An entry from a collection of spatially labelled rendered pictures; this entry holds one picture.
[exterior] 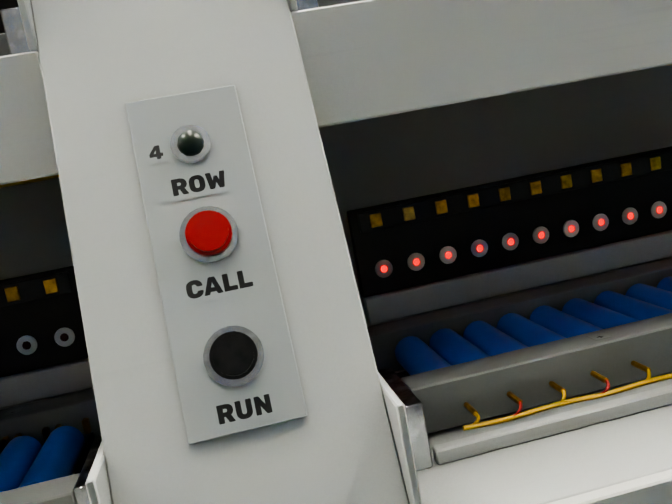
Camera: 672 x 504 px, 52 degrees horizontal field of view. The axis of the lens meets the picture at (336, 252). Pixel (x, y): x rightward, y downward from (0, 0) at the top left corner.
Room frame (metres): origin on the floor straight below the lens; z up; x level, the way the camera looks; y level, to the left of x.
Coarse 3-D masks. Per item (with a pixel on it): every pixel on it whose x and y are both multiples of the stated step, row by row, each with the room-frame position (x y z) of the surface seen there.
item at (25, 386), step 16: (48, 368) 0.39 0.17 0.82; (64, 368) 0.39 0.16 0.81; (80, 368) 0.39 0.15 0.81; (0, 384) 0.38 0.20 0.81; (16, 384) 0.38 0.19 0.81; (32, 384) 0.38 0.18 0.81; (48, 384) 0.39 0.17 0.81; (64, 384) 0.39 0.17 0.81; (80, 384) 0.39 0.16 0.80; (0, 400) 0.38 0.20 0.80; (16, 400) 0.39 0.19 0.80; (32, 400) 0.39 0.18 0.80; (96, 448) 0.30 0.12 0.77; (96, 464) 0.22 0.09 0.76; (80, 480) 0.27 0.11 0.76; (96, 480) 0.21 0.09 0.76; (80, 496) 0.26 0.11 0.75; (96, 496) 0.21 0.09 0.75
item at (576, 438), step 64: (448, 192) 0.41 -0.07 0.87; (512, 192) 0.42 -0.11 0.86; (576, 192) 0.43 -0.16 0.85; (640, 192) 0.44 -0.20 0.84; (384, 256) 0.41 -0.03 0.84; (448, 256) 0.42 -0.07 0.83; (512, 256) 0.43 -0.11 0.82; (576, 256) 0.43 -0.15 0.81; (640, 256) 0.44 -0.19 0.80; (384, 320) 0.42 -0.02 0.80; (448, 320) 0.40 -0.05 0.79; (512, 320) 0.39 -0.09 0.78; (576, 320) 0.37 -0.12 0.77; (640, 320) 0.34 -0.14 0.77; (384, 384) 0.25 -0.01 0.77; (448, 384) 0.31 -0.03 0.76; (512, 384) 0.32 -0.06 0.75; (576, 384) 0.33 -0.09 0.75; (640, 384) 0.31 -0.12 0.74; (448, 448) 0.29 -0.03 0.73; (512, 448) 0.30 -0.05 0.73; (576, 448) 0.29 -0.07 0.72; (640, 448) 0.28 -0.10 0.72
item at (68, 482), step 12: (48, 480) 0.28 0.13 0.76; (60, 480) 0.28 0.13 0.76; (72, 480) 0.28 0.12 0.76; (0, 492) 0.28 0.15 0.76; (12, 492) 0.28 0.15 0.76; (24, 492) 0.28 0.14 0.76; (36, 492) 0.28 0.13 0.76; (48, 492) 0.27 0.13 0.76; (60, 492) 0.27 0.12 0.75; (72, 492) 0.27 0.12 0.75
